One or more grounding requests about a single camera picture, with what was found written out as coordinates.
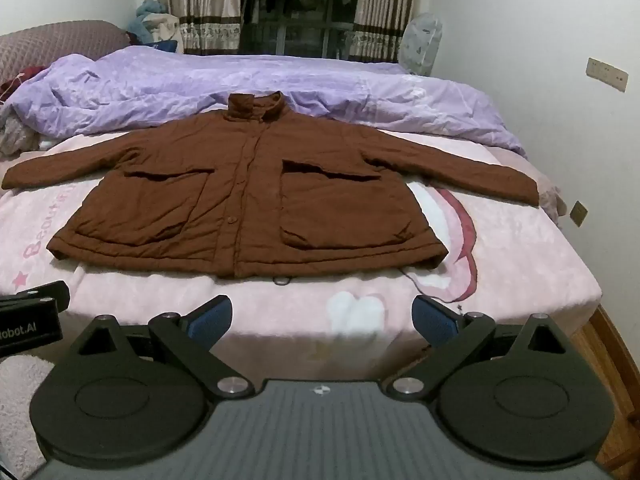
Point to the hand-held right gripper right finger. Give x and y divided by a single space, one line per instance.
434 324

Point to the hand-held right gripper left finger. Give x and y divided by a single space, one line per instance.
216 316

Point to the brown padded jacket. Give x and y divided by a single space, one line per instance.
240 185

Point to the pile of blue white clothes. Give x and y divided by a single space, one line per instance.
152 25

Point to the dark window with hanging clothes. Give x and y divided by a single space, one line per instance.
295 10

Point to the pink printed bed sheet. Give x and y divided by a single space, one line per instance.
500 260

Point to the grey crumpled cloth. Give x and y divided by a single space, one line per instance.
15 132

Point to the purple duvet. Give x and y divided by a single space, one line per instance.
190 85

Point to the dark red cloth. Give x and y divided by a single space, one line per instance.
12 85

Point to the plastic-covered standing fan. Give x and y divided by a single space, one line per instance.
422 45

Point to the quilted mauve headboard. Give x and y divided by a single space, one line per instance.
55 45

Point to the beige striped curtain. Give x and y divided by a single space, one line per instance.
205 5
380 10

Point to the small brass wall socket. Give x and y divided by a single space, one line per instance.
578 213

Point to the beige wall socket panel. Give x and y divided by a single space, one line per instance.
607 74

